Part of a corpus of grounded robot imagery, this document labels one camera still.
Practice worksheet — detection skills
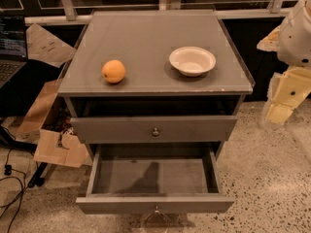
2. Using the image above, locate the grey drawer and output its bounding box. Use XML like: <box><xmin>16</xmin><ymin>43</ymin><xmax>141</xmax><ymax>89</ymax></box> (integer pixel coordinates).
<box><xmin>71</xmin><ymin>116</ymin><xmax>237</xmax><ymax>144</ymax></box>
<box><xmin>77</xmin><ymin>144</ymin><xmax>234</xmax><ymax>215</ymax></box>

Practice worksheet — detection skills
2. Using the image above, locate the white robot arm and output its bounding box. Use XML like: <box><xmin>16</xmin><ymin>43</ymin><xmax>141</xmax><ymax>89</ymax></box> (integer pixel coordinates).
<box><xmin>257</xmin><ymin>0</ymin><xmax>311</xmax><ymax>125</ymax></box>

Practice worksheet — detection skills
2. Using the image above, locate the grey top drawer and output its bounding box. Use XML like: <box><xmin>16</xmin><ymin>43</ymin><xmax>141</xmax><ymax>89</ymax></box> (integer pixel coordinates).
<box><xmin>71</xmin><ymin>116</ymin><xmax>237</xmax><ymax>144</ymax></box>

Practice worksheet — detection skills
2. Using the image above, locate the grey drawer cabinet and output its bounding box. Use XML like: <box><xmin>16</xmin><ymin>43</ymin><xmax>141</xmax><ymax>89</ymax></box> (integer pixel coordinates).
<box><xmin>58</xmin><ymin>11</ymin><xmax>254</xmax><ymax>156</ymax></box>

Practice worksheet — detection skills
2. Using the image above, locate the white bowl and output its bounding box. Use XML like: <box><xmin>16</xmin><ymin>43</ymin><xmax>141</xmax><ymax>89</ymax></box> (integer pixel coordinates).
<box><xmin>169</xmin><ymin>47</ymin><xmax>216</xmax><ymax>77</ymax></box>

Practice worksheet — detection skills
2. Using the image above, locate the orange fruit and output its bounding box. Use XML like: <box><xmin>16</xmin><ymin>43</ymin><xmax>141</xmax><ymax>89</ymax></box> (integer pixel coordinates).
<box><xmin>102</xmin><ymin>60</ymin><xmax>126</xmax><ymax>83</ymax></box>

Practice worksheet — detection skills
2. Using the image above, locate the round floor drain cover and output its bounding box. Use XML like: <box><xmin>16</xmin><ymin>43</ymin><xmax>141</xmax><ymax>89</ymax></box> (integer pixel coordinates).
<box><xmin>141</xmin><ymin>211</ymin><xmax>171</xmax><ymax>233</ymax></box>

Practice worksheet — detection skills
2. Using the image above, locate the open cardboard box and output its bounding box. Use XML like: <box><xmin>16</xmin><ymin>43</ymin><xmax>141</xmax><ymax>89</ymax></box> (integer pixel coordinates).
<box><xmin>17</xmin><ymin>79</ymin><xmax>92</xmax><ymax>168</ymax></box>

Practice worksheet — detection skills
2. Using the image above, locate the brown paper sheet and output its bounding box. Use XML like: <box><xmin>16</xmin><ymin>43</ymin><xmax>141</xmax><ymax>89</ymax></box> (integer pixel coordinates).
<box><xmin>26</xmin><ymin>24</ymin><xmax>76</xmax><ymax>68</ymax></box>

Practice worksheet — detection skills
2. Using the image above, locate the black laptop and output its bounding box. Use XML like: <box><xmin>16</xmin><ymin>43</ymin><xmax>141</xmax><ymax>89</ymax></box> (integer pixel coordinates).
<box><xmin>0</xmin><ymin>15</ymin><xmax>28</xmax><ymax>87</ymax></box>

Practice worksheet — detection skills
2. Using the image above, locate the black cable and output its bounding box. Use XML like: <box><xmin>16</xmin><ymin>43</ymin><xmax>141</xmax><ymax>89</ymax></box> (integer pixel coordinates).
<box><xmin>0</xmin><ymin>126</ymin><xmax>27</xmax><ymax>233</ymax></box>

